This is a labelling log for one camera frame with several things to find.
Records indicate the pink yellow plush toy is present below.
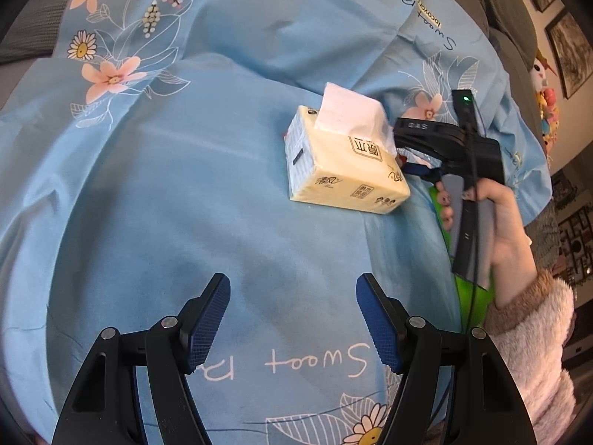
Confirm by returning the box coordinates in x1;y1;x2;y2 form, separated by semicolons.
535;88;561;154

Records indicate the yellow tissue pack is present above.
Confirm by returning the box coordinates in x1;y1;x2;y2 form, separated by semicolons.
284;82;412;215

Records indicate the green cardboard box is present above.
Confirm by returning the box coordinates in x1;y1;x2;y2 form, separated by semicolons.
428;185;496;334

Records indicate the person's right hand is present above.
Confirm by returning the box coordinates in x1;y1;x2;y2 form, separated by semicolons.
434;178;533;309

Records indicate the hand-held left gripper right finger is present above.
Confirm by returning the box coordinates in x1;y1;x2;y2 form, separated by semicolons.
356;273;538;445

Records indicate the dark carved wooden cabinet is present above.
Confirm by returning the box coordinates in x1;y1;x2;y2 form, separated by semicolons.
551;171;593;288

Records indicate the blue floral bedsheet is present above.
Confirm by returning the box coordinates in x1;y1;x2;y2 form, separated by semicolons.
0;0;557;445

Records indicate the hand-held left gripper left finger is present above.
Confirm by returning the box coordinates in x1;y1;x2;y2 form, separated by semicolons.
51;273;231;445

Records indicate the white plush toy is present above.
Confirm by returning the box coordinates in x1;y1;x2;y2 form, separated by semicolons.
528;49;559;91

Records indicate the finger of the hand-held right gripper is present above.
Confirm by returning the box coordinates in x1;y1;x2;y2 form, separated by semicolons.
393;117;464;163
398;155;445;184

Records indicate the grey pillow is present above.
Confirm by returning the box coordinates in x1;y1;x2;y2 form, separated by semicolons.
0;0;79;63

